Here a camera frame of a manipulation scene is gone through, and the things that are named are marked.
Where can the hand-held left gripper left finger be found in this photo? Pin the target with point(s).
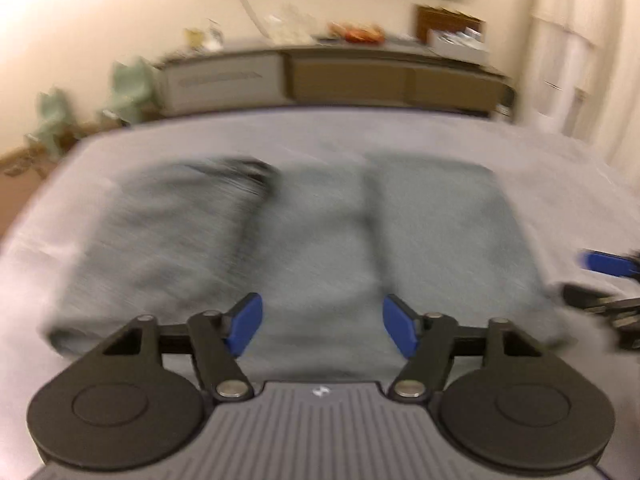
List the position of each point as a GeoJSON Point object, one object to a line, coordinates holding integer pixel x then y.
{"type": "Point", "coordinates": [245, 327]}

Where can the cream curtain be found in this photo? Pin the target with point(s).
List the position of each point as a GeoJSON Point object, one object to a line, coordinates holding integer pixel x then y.
{"type": "Point", "coordinates": [580, 60]}

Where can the white box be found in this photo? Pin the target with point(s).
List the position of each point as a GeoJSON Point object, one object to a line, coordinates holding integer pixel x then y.
{"type": "Point", "coordinates": [457, 45]}

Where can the orange packet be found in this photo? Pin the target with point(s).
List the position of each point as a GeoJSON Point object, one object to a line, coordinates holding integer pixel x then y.
{"type": "Point", "coordinates": [357, 33]}

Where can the grey fleece pants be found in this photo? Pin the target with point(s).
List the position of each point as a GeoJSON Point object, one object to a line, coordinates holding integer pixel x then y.
{"type": "Point", "coordinates": [310, 240]}

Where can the green child chair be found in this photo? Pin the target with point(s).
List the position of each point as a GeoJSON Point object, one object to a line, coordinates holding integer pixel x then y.
{"type": "Point", "coordinates": [52, 117]}
{"type": "Point", "coordinates": [131, 85]}

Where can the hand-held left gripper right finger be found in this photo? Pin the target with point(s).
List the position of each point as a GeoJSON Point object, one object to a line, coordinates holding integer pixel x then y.
{"type": "Point", "coordinates": [399, 330]}

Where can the grey and brown sideboard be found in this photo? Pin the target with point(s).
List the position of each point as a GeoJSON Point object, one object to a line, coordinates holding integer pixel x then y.
{"type": "Point", "coordinates": [350, 82]}

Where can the yellow box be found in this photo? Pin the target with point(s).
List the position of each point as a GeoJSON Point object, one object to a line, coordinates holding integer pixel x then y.
{"type": "Point", "coordinates": [195, 38]}

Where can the brown box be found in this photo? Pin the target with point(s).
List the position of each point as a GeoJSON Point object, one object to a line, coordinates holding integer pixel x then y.
{"type": "Point", "coordinates": [445, 17]}

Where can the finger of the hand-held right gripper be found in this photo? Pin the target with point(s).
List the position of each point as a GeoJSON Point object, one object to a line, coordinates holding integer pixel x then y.
{"type": "Point", "coordinates": [607, 263]}
{"type": "Point", "coordinates": [590, 296]}

